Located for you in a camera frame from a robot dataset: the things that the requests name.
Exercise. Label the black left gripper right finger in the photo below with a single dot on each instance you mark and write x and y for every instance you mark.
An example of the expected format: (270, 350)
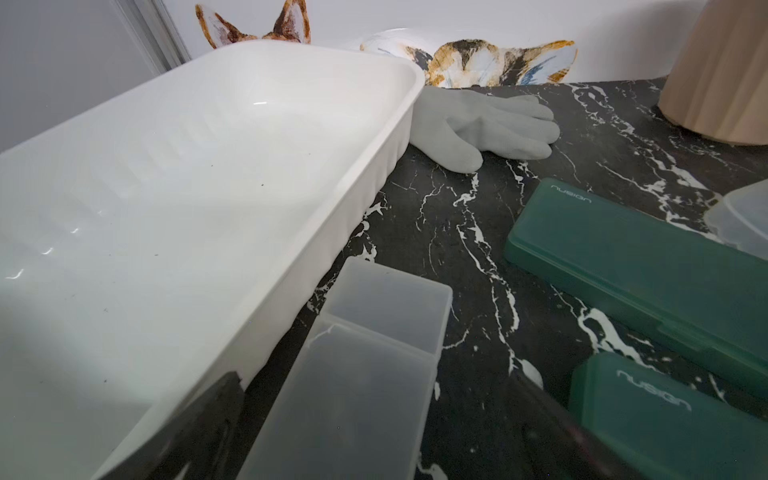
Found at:
(555, 445)

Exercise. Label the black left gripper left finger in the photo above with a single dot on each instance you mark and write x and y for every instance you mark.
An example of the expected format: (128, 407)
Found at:
(195, 444)

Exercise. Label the green pencil case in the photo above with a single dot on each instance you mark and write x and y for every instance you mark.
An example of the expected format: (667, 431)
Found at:
(663, 428)
(702, 299)

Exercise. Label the green pencil case upper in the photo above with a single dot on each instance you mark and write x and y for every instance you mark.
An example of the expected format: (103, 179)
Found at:
(702, 299)

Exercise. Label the white storage tray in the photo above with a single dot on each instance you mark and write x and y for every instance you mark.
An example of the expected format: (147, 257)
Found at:
(172, 234)

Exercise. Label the grey rubber glove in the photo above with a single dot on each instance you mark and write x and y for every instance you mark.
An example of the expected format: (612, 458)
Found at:
(455, 127)

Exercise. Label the beige ribbed flower pot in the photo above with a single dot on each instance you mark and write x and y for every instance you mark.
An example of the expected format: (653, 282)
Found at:
(718, 84)

